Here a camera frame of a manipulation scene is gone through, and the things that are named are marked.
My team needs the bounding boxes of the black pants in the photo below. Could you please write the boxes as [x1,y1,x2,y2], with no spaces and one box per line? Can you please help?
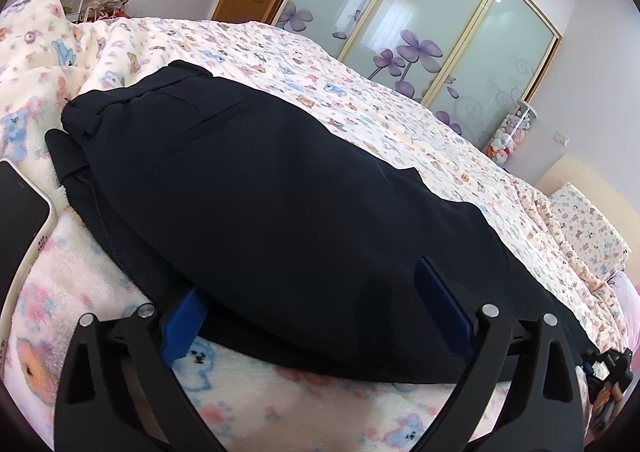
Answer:
[44,59,601,385]

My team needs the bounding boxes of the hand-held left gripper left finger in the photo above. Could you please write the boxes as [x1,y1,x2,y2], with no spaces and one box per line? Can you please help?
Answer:
[52,288,227,452]

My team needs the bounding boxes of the pink pillow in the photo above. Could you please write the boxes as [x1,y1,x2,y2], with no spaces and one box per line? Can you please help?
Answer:
[607,269,640,358]

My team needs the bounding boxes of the bear printed fleece blanket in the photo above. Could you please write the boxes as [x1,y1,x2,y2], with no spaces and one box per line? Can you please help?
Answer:
[0,0,633,452]

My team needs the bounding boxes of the floral frosted glass wardrobe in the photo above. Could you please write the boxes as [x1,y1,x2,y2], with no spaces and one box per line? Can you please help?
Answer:
[272,0,561,150]

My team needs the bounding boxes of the black smartphone cream case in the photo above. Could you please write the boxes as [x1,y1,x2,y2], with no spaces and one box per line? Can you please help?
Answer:
[0,158,55,318]

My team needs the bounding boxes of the clear tube of plush toys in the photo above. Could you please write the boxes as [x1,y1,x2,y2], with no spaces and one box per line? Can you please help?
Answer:
[487,101,537,164]

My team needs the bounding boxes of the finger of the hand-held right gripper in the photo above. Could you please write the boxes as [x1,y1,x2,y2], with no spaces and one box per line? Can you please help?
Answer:
[580,348,632,389]

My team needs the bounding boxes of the pile of pink plush toys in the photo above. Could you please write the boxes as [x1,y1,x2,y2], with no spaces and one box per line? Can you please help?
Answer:
[75,0,133,25]

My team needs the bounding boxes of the cream headboard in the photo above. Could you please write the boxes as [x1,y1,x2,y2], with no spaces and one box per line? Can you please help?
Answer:
[535,154,640,253]

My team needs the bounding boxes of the bear printed pillow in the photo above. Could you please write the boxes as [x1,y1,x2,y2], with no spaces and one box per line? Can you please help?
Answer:
[547,182,632,283]

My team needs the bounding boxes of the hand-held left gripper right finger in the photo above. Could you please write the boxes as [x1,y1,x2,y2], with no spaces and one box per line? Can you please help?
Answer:
[414,256,586,452]

